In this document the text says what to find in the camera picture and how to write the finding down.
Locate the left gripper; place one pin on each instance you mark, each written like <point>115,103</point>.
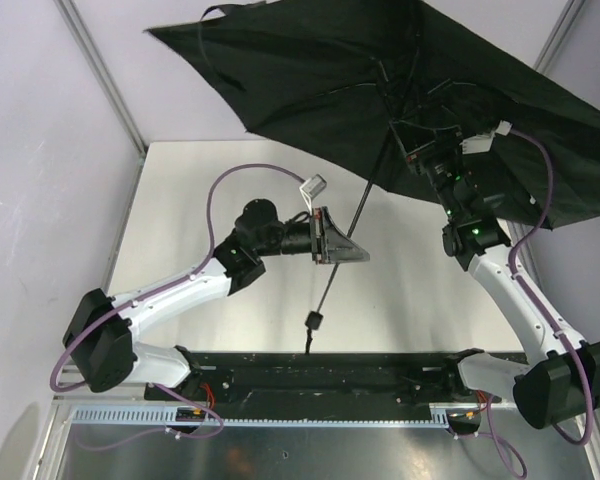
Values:
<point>319,235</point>

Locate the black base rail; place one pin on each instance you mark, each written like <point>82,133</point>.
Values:
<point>233,377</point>

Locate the right aluminium frame post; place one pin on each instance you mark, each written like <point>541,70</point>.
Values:
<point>567,18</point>

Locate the black folding umbrella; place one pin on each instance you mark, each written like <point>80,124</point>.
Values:
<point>328,77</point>

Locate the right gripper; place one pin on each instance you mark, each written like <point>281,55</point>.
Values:
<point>431,150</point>

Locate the left aluminium frame post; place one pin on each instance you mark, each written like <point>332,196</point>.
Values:
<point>84,40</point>

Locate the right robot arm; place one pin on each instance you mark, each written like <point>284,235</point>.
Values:
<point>562,377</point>

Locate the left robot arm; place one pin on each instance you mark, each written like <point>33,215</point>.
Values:
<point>103,338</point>

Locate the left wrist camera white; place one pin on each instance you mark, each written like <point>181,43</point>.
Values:
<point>311,188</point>

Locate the aluminium frame post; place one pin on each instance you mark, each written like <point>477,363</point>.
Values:
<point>567,18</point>
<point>84,40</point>

